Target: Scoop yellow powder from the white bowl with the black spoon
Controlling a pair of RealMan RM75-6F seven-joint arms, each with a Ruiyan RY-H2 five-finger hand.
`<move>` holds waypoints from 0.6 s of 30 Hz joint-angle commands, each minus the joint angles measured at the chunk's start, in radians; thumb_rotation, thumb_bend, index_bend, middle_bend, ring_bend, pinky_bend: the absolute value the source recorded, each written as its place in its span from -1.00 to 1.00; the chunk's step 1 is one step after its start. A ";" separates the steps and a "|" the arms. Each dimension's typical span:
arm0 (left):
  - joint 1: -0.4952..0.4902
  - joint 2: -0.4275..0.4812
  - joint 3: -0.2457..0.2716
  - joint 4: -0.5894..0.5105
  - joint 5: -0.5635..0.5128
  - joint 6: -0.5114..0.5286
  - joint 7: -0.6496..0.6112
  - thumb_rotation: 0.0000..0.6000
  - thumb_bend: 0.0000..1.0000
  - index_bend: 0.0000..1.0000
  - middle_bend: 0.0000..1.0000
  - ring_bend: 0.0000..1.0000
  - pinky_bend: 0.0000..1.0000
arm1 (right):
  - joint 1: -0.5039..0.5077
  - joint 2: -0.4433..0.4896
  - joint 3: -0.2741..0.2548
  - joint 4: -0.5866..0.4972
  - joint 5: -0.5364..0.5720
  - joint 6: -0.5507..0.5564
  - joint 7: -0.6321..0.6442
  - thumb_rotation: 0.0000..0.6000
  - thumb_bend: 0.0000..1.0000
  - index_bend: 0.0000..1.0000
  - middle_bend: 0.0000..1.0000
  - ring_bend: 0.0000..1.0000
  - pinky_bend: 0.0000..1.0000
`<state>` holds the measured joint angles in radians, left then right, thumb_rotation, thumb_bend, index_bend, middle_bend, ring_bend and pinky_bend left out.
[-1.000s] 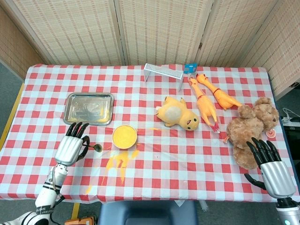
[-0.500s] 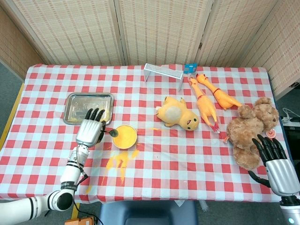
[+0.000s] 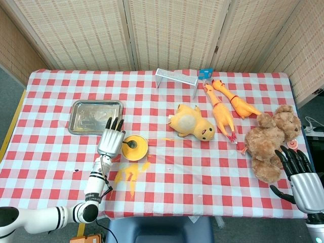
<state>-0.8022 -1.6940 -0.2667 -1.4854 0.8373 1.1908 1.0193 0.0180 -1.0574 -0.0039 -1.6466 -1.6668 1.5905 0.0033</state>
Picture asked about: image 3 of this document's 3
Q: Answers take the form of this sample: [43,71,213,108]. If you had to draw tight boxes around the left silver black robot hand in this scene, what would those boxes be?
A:
[97,116,127,156]

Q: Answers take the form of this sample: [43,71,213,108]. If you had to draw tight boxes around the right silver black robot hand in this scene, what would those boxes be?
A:
[269,145,324,220]

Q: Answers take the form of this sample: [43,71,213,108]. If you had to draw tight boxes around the metal spoon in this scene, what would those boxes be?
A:
[122,140,138,150]

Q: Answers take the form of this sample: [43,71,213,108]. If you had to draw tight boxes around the off-white bowl with yellow powder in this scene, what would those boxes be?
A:
[121,135,149,161]

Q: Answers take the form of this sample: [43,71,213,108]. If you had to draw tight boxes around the stainless steel tray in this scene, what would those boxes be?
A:
[67,100,124,136]

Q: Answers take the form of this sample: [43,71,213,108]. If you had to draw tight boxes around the spilled yellow powder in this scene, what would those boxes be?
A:
[114,154,152,198]

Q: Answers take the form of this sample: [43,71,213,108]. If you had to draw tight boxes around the black device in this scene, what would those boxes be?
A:
[305,134,324,173]

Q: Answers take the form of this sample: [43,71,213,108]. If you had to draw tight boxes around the brown teddy bear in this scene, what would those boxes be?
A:
[241,104,302,184]

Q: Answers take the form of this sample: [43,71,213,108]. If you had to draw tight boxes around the yellow plush duck toy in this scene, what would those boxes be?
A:
[167,104,216,142]

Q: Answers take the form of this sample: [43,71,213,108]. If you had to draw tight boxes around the red white checkered tablecloth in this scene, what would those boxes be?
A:
[0,68,316,220]

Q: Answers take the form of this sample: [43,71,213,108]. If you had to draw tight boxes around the white mesh shelf rack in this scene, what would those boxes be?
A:
[155,68,199,99]

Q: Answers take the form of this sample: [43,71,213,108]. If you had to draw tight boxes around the orange box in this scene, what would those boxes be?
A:
[69,234,104,243]

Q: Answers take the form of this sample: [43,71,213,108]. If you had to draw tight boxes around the blue chair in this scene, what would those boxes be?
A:
[105,216,215,243]

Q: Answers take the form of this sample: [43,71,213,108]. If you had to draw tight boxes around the short orange rubber chicken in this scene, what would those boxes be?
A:
[211,79,261,119]

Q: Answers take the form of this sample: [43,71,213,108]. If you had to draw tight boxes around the beige woven folding screen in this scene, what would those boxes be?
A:
[0,0,324,107]

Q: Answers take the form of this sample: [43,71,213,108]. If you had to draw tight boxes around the long orange rubber chicken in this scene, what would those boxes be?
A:
[204,84,238,144]

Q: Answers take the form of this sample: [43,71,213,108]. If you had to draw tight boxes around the blue plastic object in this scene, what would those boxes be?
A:
[198,68,213,80]

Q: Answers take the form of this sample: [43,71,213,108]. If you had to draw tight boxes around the white cables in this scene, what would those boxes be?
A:
[303,115,324,134]

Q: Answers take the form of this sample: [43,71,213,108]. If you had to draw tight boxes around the black cable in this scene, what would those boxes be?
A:
[96,219,112,243]

